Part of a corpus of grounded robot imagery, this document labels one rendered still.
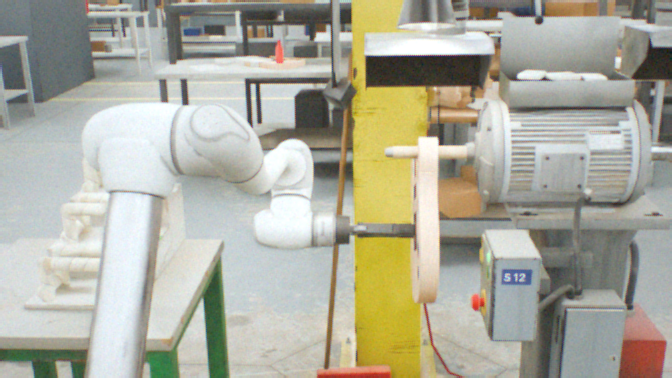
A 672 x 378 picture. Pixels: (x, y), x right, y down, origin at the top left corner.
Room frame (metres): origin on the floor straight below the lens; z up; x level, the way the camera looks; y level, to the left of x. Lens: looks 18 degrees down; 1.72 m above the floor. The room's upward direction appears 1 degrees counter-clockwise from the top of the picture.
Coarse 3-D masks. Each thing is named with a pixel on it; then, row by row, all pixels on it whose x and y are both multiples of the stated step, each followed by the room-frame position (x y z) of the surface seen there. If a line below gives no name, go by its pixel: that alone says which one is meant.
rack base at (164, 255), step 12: (96, 228) 1.83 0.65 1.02; (168, 228) 1.82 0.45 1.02; (60, 240) 1.75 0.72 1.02; (84, 240) 1.74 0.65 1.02; (96, 240) 1.74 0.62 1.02; (168, 240) 1.81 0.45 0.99; (48, 252) 1.69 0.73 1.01; (168, 252) 1.80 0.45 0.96; (156, 264) 1.70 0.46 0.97; (72, 276) 1.68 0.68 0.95; (84, 276) 1.68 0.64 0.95; (96, 276) 1.68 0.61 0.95; (156, 276) 1.69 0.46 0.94
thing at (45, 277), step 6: (42, 270) 1.55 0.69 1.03; (48, 270) 1.56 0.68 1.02; (42, 276) 1.55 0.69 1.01; (48, 276) 1.55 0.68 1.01; (42, 282) 1.55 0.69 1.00; (48, 282) 1.55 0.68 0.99; (42, 288) 1.55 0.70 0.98; (48, 288) 1.55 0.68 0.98; (48, 294) 1.55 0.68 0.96; (54, 294) 1.56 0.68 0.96; (42, 300) 1.55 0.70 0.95; (48, 300) 1.55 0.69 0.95
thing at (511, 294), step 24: (504, 240) 1.45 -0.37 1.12; (528, 240) 1.45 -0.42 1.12; (504, 264) 1.36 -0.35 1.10; (528, 264) 1.36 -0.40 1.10; (480, 288) 1.50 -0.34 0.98; (504, 288) 1.36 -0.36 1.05; (528, 288) 1.36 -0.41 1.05; (504, 312) 1.36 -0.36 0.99; (528, 312) 1.36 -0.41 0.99; (504, 336) 1.36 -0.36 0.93; (528, 336) 1.36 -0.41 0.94
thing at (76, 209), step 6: (66, 204) 1.72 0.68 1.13; (72, 204) 1.72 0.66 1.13; (78, 204) 1.72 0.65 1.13; (84, 204) 1.71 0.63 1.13; (90, 204) 1.71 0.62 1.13; (96, 204) 1.71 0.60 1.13; (102, 204) 1.71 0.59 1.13; (66, 210) 1.71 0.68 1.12; (72, 210) 1.71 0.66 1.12; (78, 210) 1.70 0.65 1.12; (84, 210) 1.70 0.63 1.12; (90, 210) 1.70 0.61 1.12; (96, 210) 1.70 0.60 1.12; (102, 210) 1.70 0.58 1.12
